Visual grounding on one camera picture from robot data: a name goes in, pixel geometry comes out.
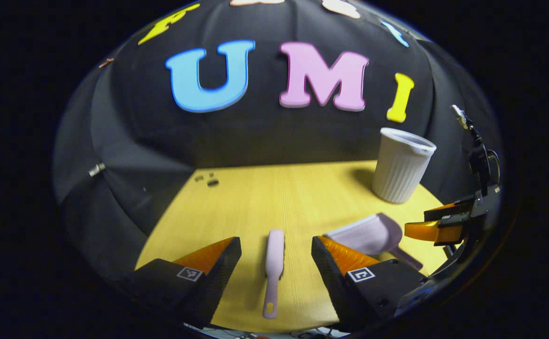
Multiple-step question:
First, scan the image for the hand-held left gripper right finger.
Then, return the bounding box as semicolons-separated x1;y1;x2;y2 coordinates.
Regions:
311;235;428;331

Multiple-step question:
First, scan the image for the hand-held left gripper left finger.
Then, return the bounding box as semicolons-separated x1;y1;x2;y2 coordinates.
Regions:
133;236;242;329

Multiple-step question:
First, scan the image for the pink dustpan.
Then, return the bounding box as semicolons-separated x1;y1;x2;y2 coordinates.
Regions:
325;212;424;271

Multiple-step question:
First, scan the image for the small pink broom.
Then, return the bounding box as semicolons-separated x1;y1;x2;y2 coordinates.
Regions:
262;229;285;320

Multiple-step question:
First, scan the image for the white ribbed garbage bin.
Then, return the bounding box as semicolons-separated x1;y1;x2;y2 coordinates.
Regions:
372;127;437;204

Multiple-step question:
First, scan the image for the yellow wooden desktop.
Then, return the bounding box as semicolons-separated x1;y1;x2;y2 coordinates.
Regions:
135;160;449;332

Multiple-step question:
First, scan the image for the black backdrop cloth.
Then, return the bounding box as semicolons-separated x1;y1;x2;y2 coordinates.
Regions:
53;0;501;283

